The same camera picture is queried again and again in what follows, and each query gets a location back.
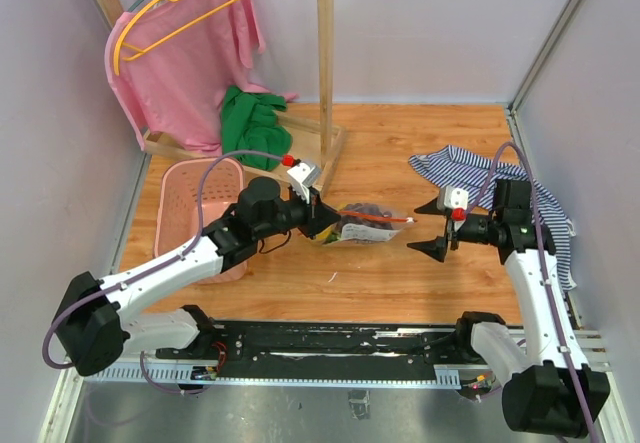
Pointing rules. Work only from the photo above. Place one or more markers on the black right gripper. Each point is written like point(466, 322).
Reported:
point(436, 247)

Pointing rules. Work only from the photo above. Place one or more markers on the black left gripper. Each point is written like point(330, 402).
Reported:
point(318, 215)

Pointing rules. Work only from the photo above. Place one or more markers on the clear zip top bag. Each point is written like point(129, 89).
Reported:
point(353, 234)

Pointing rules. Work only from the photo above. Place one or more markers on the yellow fake lemon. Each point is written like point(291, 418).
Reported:
point(329, 236)

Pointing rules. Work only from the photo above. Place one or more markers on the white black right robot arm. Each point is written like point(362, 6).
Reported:
point(548, 386)

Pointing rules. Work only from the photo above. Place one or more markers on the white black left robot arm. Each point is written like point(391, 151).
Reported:
point(98, 320)

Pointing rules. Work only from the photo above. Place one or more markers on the dark purple fake grapes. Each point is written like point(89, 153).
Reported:
point(366, 214)

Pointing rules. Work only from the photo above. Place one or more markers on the blue white striped cloth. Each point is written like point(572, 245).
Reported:
point(459, 167)

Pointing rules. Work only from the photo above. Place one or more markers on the wooden clothes rack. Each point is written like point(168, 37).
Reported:
point(319, 140)

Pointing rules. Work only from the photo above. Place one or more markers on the green cloth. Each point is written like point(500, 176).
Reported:
point(249, 123)

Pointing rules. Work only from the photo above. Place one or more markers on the pink plastic basket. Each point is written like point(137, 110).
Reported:
point(189, 196)

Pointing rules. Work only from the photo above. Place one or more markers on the pink shirt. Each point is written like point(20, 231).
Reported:
point(188, 111)

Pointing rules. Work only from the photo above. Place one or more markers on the yellow clothes hanger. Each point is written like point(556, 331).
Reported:
point(186, 38)

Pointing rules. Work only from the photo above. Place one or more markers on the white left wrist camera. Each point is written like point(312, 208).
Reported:
point(302, 177)

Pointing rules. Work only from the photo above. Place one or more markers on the aluminium frame post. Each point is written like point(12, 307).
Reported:
point(556, 33)

